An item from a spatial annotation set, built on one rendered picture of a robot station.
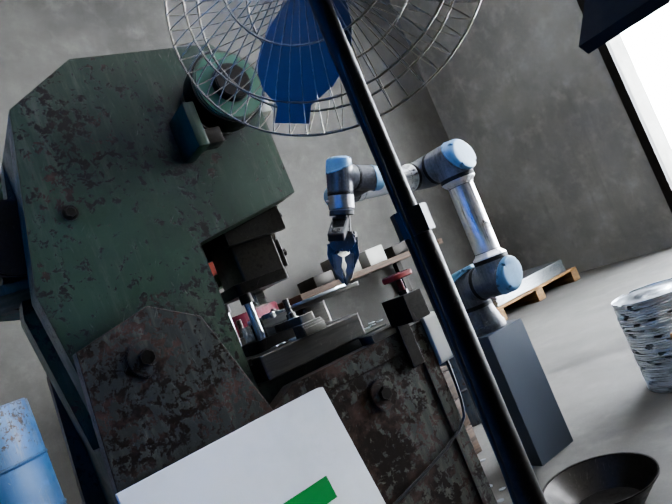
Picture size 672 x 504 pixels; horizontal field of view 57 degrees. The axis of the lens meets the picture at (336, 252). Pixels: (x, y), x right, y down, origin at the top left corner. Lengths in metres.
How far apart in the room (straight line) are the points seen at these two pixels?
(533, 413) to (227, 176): 1.27
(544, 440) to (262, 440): 1.12
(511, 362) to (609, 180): 4.26
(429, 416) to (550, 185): 5.11
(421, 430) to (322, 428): 0.30
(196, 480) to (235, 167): 0.75
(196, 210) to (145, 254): 0.17
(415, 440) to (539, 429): 0.68
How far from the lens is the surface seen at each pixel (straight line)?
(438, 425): 1.66
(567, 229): 6.60
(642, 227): 6.22
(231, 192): 1.55
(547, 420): 2.23
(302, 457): 1.40
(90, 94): 1.56
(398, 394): 1.59
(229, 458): 1.34
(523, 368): 2.18
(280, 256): 1.72
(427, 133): 7.11
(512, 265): 2.06
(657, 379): 2.49
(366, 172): 1.79
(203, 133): 1.46
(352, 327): 1.58
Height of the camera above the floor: 0.78
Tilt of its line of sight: 3 degrees up
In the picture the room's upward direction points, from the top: 22 degrees counter-clockwise
